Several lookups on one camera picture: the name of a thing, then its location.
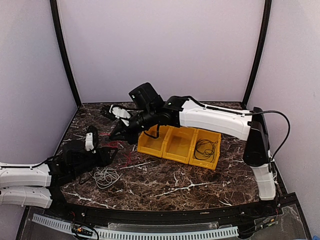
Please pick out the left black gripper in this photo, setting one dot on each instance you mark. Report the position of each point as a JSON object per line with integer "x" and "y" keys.
{"x": 104, "y": 159}

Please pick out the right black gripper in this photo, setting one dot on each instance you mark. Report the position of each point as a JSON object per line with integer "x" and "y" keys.
{"x": 125, "y": 135}

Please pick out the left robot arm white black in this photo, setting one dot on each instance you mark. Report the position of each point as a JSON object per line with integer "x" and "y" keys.
{"x": 34, "y": 184}

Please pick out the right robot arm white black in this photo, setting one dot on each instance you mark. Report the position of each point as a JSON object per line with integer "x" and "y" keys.
{"x": 185, "y": 111}

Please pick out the yellow bin left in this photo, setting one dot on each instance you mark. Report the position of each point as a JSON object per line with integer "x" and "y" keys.
{"x": 153, "y": 146}

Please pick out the yellow bin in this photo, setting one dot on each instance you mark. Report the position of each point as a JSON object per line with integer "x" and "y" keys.
{"x": 153, "y": 146}
{"x": 206, "y": 151}
{"x": 179, "y": 144}

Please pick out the yellow bin middle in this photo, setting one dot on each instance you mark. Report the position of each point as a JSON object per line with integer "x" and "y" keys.
{"x": 179, "y": 144}

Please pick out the yellow bin right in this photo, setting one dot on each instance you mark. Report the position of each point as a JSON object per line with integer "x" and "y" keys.
{"x": 206, "y": 151}

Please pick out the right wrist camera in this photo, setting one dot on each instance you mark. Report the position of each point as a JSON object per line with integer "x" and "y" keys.
{"x": 114, "y": 112}

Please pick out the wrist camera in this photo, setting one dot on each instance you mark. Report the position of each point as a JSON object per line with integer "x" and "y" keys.
{"x": 114, "y": 112}
{"x": 91, "y": 139}

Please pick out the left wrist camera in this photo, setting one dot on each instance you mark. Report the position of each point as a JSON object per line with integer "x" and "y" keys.
{"x": 91, "y": 139}

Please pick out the black front rail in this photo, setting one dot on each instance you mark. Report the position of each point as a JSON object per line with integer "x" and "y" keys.
{"x": 239, "y": 215}

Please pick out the left black frame post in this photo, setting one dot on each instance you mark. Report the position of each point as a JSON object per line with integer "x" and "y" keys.
{"x": 63, "y": 52}

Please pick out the black frame post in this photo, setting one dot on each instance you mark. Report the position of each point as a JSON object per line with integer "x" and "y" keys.
{"x": 258, "y": 53}
{"x": 63, "y": 52}

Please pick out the white slotted cable duct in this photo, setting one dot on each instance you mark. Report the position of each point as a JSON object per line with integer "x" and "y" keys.
{"x": 117, "y": 231}

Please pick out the right black frame post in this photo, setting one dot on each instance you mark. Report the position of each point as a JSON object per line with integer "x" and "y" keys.
{"x": 258, "y": 53}

